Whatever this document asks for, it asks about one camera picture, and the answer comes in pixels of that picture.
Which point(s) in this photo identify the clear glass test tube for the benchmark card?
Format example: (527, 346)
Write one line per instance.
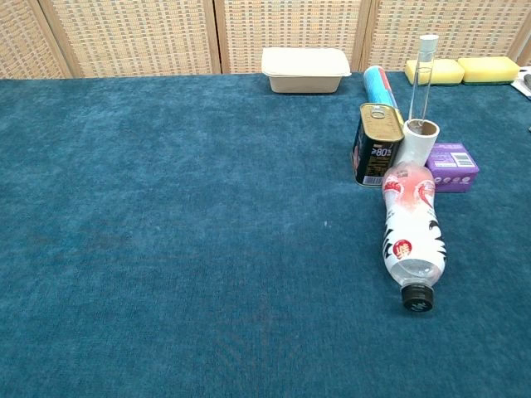
(428, 41)

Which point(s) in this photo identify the teal table cloth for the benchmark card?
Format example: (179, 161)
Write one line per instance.
(166, 228)

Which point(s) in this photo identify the gold black luncheon meat can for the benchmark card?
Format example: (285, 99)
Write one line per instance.
(375, 141)

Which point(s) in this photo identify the beige lidded food container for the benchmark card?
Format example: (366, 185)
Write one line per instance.
(305, 70)

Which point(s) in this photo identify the plastic bottle with black cap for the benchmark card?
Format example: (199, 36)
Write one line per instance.
(415, 232)

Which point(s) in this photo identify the blue wrap roll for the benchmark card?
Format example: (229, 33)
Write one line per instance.
(378, 89)

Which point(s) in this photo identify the purple cardboard box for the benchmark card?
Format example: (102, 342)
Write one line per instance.
(452, 168)

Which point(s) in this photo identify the woven bamboo folding screen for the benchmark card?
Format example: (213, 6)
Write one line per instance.
(137, 37)

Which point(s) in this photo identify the yellow sponge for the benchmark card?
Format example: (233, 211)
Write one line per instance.
(446, 72)
(489, 68)

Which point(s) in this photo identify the white object at edge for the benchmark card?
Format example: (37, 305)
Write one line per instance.
(523, 85)

